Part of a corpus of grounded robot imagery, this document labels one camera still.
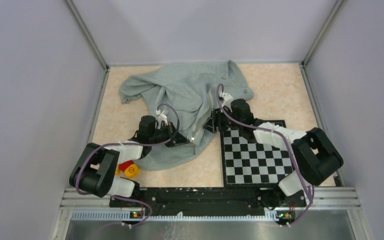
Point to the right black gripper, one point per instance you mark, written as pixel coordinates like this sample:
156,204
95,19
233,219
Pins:
215,121

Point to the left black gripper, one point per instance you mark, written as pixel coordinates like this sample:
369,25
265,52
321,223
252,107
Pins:
176,138

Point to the grey zip-up jacket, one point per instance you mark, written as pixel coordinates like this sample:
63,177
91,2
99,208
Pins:
190,88

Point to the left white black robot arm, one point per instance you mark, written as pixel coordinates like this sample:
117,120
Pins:
108,169

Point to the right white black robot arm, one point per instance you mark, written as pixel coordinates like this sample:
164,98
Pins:
312,154

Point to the black white checkerboard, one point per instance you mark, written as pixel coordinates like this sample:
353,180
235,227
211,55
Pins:
247,164

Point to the red yellow toy button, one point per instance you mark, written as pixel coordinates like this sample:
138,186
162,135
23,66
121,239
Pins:
128,168

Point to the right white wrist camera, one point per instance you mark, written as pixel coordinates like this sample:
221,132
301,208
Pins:
225,99

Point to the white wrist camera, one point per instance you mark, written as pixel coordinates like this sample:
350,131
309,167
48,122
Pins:
225,99
162,116

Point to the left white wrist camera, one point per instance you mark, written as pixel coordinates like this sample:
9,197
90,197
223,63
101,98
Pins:
162,116

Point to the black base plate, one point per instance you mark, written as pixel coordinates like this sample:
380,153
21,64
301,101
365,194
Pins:
210,201

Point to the aluminium frame rail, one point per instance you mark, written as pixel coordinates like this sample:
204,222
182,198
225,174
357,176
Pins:
334,214

